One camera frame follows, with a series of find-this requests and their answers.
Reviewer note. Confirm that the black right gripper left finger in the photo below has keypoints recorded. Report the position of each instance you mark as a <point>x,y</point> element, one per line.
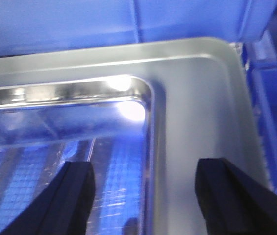
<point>63,207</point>

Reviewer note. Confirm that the upper left blue bin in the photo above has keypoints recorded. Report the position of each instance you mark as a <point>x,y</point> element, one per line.
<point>37,26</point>

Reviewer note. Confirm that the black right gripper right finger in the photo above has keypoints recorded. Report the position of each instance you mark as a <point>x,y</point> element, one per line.
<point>233,203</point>

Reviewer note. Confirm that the silver metal tray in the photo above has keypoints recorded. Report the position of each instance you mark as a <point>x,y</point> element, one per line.
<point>141,114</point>

